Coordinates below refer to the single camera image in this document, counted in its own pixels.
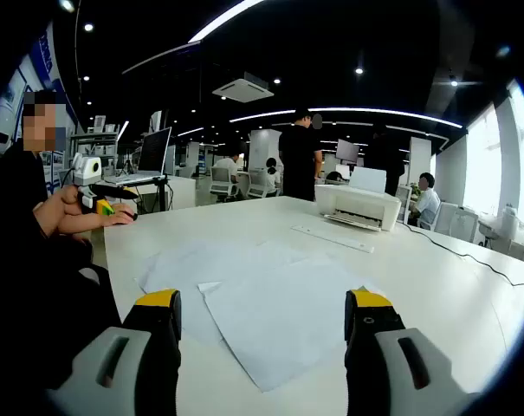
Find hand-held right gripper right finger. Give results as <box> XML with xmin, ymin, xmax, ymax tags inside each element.
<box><xmin>344</xmin><ymin>289</ymin><xmax>483</xmax><ymax>416</ymax></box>

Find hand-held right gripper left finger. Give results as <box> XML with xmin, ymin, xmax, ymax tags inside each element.
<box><xmin>44</xmin><ymin>289</ymin><xmax>184</xmax><ymax>416</ymax></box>

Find white paper sheet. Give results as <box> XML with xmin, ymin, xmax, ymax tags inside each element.
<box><xmin>135</xmin><ymin>239</ymin><xmax>378</xmax><ymax>393</ymax></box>

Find person's left hand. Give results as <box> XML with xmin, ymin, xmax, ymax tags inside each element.
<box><xmin>48</xmin><ymin>185</ymin><xmax>84</xmax><ymax>217</ymax></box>

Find white storage shelf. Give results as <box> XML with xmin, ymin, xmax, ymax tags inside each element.
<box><xmin>69</xmin><ymin>114</ymin><xmax>120</xmax><ymax>177</ymax></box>

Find silver laptop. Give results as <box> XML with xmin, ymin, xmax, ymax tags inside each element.
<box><xmin>103</xmin><ymin>126</ymin><xmax>173</xmax><ymax>187</ymax></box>

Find white laptop desk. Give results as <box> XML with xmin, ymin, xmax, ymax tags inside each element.
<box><xmin>133</xmin><ymin>175</ymin><xmax>197</xmax><ymax>214</ymax></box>

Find white table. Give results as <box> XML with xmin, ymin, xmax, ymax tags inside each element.
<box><xmin>103</xmin><ymin>194</ymin><xmax>524</xmax><ymax>416</ymax></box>

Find white office chair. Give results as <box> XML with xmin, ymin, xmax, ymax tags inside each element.
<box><xmin>209</xmin><ymin>166</ymin><xmax>240</xmax><ymax>203</ymax></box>
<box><xmin>434</xmin><ymin>201</ymin><xmax>461</xmax><ymax>235</ymax></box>
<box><xmin>246</xmin><ymin>168</ymin><xmax>281</xmax><ymax>199</ymax></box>
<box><xmin>454</xmin><ymin>207</ymin><xmax>480</xmax><ymax>244</ymax></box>

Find person in dark clothes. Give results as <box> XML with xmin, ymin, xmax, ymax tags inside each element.
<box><xmin>0</xmin><ymin>236</ymin><xmax>123</xmax><ymax>387</ymax></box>

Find white flat bar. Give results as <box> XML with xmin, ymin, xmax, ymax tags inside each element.
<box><xmin>290</xmin><ymin>224</ymin><xmax>375</xmax><ymax>254</ymax></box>

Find white printer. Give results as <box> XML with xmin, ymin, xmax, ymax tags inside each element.
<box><xmin>314</xmin><ymin>166</ymin><xmax>402</xmax><ymax>232</ymax></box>

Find ceiling air conditioner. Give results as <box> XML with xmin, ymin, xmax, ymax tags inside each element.
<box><xmin>212</xmin><ymin>71</ymin><xmax>275</xmax><ymax>104</ymax></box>

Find white round container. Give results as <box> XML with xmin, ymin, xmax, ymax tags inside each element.
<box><xmin>501</xmin><ymin>203</ymin><xmax>524</xmax><ymax>237</ymax></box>

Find long ceiling light strip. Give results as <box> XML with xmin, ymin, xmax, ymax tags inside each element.
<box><xmin>187</xmin><ymin>0</ymin><xmax>268</xmax><ymax>44</ymax></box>

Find black desktop monitor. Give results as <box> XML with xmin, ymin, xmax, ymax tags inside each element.
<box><xmin>335</xmin><ymin>138</ymin><xmax>361</xmax><ymax>163</ymax></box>

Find large window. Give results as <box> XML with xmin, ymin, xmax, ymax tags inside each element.
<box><xmin>463</xmin><ymin>80</ymin><xmax>524</xmax><ymax>244</ymax></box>

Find curved ceiling light strip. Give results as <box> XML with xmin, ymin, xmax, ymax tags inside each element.
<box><xmin>229</xmin><ymin>107</ymin><xmax>464</xmax><ymax>130</ymax></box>

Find blue white wall display board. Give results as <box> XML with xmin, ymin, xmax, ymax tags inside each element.
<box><xmin>0</xmin><ymin>21</ymin><xmax>80</xmax><ymax>192</ymax></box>

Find black power cable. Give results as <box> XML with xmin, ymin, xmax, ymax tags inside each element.
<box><xmin>398</xmin><ymin>222</ymin><xmax>524</xmax><ymax>290</ymax></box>

